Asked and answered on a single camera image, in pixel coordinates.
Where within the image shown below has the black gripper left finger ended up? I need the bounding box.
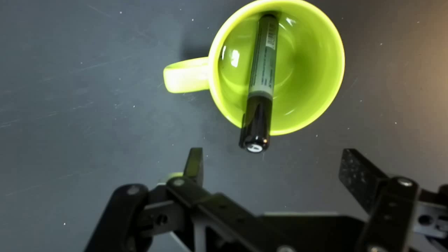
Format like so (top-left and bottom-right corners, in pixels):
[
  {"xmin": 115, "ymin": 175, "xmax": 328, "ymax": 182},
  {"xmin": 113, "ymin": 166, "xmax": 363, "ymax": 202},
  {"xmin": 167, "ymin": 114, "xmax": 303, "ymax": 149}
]
[{"xmin": 83, "ymin": 147, "xmax": 264, "ymax": 252}]

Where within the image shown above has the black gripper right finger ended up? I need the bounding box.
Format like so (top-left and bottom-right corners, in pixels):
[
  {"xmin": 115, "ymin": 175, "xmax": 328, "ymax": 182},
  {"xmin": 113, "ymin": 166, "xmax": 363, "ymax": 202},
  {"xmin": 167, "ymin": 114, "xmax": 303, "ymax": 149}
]
[{"xmin": 338, "ymin": 147, "xmax": 448, "ymax": 252}]

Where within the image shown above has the lime green ceramic mug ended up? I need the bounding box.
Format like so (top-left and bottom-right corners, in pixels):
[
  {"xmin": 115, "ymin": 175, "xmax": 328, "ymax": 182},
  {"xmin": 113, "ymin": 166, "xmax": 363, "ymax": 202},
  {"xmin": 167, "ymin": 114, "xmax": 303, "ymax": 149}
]
[{"xmin": 162, "ymin": 0, "xmax": 348, "ymax": 139}]

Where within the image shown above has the grey marker with black cap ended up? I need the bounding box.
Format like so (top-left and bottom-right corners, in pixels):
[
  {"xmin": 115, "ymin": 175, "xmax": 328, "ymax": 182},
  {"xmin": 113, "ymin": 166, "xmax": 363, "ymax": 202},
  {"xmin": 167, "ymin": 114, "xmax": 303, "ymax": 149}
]
[{"xmin": 239, "ymin": 12, "xmax": 281, "ymax": 156}]

